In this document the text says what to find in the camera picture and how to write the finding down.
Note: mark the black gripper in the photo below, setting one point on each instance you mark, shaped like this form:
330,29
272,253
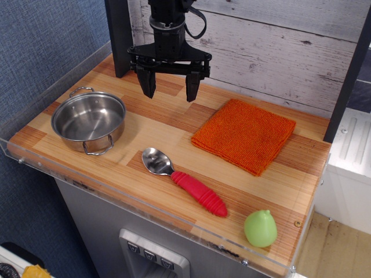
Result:
169,54

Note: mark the green toy vegetable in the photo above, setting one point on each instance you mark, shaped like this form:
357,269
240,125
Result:
260,229

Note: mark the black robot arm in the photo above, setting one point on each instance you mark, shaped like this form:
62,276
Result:
171,15

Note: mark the orange knitted cloth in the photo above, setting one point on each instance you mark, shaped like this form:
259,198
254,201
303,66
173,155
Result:
244,135

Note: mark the small steel pot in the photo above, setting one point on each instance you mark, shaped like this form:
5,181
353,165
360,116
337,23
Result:
89,121

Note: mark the grey cabinet with dispenser panel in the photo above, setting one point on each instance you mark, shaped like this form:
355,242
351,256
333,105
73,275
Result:
123,242

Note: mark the clear acrylic table guard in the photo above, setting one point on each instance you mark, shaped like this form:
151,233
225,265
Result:
35,220

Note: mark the white ribbed appliance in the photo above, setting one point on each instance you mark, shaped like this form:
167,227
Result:
344,191

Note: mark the yellow black object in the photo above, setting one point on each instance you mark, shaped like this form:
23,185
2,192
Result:
33,271

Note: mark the spoon with red handle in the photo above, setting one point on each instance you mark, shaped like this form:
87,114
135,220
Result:
158,163

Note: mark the dark left frame post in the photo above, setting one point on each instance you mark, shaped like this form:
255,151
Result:
119,25

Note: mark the dark frame post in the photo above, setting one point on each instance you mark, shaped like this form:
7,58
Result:
349,82
119,25

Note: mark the dark right frame post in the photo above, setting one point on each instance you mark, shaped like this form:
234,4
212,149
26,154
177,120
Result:
349,82

